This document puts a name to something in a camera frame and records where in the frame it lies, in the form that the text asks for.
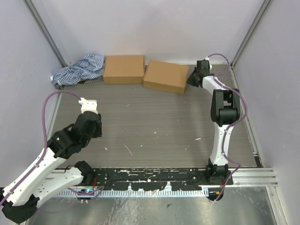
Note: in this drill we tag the brown cardboard box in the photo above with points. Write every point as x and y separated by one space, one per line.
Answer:
124 69

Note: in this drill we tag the slotted grey cable duct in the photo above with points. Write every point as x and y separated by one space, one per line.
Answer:
167 192

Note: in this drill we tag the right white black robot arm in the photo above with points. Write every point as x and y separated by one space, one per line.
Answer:
224 112

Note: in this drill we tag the blue striped crumpled cloth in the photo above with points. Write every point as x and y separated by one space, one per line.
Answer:
88 69

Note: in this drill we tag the aluminium frame rail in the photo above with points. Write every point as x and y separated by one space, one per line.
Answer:
254 177

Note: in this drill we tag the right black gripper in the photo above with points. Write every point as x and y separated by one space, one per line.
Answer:
189 79

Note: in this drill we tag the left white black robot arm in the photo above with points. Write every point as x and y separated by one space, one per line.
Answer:
21 199

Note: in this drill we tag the brown cardboard blanks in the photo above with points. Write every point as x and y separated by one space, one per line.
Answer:
164 76

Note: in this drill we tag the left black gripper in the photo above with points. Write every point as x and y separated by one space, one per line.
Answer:
99 132

